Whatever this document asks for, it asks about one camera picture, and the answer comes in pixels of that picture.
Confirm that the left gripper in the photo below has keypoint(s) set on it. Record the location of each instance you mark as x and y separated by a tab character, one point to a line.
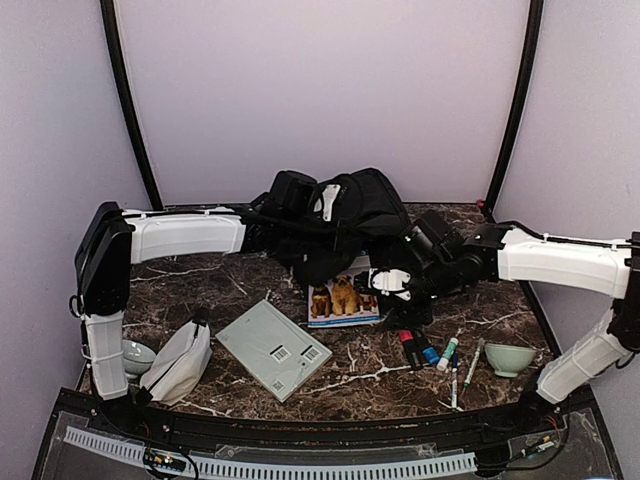
333	238

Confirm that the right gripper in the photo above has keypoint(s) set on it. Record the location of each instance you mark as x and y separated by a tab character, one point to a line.
407	315

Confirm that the black student bag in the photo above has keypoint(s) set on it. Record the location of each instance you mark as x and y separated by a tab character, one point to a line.
368	210

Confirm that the dog picture book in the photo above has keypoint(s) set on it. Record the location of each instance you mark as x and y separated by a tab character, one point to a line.
340	303

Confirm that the grey notebook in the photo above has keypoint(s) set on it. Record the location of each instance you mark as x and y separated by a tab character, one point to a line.
273	349

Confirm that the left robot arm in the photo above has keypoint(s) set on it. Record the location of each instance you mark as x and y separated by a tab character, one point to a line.
117	239

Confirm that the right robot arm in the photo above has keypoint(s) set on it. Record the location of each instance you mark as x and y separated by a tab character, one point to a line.
607	267

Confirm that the pink highlighter marker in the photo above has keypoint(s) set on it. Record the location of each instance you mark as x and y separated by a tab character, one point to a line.
411	350

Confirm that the blue highlighter marker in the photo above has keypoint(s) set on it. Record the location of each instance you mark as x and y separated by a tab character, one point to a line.
429	355

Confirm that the green whiteboard pen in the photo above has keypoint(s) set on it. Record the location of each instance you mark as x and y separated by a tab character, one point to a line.
474	362

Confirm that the right pale green bowl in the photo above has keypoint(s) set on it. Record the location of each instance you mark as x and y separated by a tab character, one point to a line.
508	361

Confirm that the pale green bowl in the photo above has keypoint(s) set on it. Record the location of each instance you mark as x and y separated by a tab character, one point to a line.
508	361
137	358

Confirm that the white pencil pouch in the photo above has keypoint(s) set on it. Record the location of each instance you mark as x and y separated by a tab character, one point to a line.
179	365

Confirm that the left pale green bowl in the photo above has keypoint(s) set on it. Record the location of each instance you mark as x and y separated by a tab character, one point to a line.
137	358

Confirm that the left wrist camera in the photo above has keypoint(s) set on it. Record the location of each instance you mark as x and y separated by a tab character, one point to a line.
294	194

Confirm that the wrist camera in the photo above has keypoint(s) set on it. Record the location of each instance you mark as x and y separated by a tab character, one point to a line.
429	238
294	194

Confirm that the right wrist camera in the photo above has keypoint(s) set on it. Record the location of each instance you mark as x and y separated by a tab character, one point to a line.
429	238

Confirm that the white slotted cable duct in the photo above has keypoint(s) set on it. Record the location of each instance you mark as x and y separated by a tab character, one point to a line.
254	463

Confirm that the left black frame post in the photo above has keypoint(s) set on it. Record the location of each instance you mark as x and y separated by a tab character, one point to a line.
125	95

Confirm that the black frame post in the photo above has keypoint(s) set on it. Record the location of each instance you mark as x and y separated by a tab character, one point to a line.
516	111
125	95

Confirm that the black front rail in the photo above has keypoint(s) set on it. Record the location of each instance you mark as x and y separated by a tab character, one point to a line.
193	426

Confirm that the right black frame post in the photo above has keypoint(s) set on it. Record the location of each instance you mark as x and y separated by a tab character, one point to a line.
516	111

